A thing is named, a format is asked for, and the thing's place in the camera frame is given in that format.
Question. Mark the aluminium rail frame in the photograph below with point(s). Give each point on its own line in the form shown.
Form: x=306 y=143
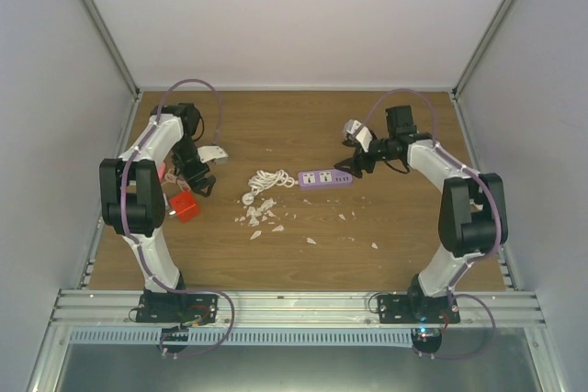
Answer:
x=338 y=310

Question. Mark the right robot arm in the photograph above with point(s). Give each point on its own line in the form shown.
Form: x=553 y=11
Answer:
x=472 y=221

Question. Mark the red plug block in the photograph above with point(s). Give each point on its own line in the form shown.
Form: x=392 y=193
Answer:
x=185 y=206

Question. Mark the pink cube socket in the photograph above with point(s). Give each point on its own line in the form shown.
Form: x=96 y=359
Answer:
x=161 y=170

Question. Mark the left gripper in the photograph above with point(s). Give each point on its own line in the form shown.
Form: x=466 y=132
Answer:
x=192 y=175

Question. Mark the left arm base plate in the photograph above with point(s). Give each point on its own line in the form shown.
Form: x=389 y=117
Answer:
x=176 y=308

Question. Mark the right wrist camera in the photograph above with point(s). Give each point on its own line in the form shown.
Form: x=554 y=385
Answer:
x=358 y=129

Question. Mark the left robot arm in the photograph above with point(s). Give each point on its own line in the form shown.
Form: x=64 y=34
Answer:
x=132 y=198

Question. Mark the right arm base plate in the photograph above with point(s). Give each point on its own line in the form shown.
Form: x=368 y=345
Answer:
x=404 y=309

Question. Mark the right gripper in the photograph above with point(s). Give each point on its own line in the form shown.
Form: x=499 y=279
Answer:
x=353 y=163

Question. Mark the slotted cable duct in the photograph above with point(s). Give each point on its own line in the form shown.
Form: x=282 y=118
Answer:
x=263 y=337

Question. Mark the purple plug adapter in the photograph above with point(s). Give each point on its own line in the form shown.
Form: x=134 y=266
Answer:
x=324 y=179

